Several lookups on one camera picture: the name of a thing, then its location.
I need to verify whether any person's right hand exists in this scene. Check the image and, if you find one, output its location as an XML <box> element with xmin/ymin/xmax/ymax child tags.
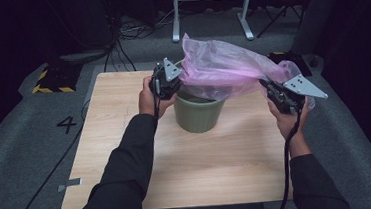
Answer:
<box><xmin>266</xmin><ymin>97</ymin><xmax>312</xmax><ymax>142</ymax></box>

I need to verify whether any grey curtain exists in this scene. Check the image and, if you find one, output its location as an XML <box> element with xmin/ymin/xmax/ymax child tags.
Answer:
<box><xmin>287</xmin><ymin>0</ymin><xmax>354</xmax><ymax>57</ymax></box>

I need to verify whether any tangle of black cables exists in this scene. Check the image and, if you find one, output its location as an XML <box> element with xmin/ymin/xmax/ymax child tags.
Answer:
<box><xmin>98</xmin><ymin>8</ymin><xmax>180</xmax><ymax>75</ymax></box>

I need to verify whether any left hand-held gripper cable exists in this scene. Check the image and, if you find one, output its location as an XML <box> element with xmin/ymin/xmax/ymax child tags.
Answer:
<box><xmin>151</xmin><ymin>86</ymin><xmax>163</xmax><ymax>122</ymax></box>

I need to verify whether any pink plastic bag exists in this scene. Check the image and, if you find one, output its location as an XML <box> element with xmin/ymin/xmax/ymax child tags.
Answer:
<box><xmin>176</xmin><ymin>23</ymin><xmax>316</xmax><ymax>121</ymax></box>

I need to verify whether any black tripod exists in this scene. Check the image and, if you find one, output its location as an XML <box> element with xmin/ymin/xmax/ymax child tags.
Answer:
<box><xmin>254</xmin><ymin>0</ymin><xmax>306</xmax><ymax>40</ymax></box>

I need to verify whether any grey tape strip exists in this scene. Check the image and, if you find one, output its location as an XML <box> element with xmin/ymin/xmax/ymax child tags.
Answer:
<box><xmin>56</xmin><ymin>177</ymin><xmax>84</xmax><ymax>193</ymax></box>

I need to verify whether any long black floor cable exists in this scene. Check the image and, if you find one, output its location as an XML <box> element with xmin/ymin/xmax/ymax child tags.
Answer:
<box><xmin>0</xmin><ymin>100</ymin><xmax>99</xmax><ymax>209</ymax></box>

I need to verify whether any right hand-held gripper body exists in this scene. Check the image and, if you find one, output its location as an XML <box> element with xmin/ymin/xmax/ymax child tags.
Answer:
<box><xmin>267</xmin><ymin>71</ymin><xmax>331</xmax><ymax>118</ymax></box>

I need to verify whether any green ribbed trash bin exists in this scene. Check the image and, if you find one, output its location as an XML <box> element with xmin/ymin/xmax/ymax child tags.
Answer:
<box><xmin>169</xmin><ymin>56</ymin><xmax>230</xmax><ymax>136</ymax></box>

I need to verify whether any hand-held gripper cable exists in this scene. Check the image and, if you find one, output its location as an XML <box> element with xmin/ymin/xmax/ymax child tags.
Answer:
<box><xmin>268</xmin><ymin>107</ymin><xmax>312</xmax><ymax>209</ymax></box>
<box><xmin>151</xmin><ymin>86</ymin><xmax>163</xmax><ymax>122</ymax></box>

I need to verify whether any person's left hand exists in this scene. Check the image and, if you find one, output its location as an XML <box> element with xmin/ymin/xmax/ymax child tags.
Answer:
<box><xmin>136</xmin><ymin>74</ymin><xmax>180</xmax><ymax>121</ymax></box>

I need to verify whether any right hand-held gripper cable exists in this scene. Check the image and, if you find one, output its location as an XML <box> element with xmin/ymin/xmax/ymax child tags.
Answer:
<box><xmin>268</xmin><ymin>107</ymin><xmax>312</xmax><ymax>209</ymax></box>

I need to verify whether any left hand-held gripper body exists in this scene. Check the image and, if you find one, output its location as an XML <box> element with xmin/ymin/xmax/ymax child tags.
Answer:
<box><xmin>148</xmin><ymin>56</ymin><xmax>185</xmax><ymax>102</ymax></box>

